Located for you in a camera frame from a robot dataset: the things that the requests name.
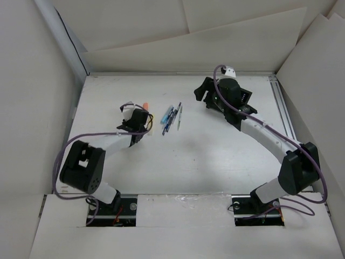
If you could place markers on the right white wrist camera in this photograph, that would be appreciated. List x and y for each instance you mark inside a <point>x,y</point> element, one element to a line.
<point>228,71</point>

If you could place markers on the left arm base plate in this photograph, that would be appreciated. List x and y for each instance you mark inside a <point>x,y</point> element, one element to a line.
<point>123,214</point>

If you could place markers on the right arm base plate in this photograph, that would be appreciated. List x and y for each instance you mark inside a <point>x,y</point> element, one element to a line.
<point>246,214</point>

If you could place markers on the aluminium rail right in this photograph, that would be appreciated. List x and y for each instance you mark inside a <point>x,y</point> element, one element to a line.
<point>282,108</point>

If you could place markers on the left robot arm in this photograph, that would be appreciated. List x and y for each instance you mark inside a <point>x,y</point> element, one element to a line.
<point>84,165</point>

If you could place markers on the light blue pen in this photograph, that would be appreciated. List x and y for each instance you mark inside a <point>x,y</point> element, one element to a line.
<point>163,120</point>

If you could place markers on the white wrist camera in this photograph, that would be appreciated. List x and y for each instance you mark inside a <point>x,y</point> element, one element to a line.
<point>127,110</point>
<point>228,71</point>

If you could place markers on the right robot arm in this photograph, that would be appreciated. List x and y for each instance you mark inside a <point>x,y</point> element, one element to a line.
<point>299,162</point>

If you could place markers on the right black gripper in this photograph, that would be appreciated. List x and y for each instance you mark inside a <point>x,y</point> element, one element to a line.
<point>207,85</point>

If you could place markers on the green white pen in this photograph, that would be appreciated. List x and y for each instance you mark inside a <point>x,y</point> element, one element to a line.
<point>179,118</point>

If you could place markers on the dark blue pen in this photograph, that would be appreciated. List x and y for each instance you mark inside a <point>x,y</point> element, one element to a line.
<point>178,108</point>

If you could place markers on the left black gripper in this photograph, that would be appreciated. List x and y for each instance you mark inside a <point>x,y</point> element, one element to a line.
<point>125,122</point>

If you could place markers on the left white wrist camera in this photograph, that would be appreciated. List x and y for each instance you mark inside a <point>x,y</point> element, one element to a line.
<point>127,110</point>

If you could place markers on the yellow highlighter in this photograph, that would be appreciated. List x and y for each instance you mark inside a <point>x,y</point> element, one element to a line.
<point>151,130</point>

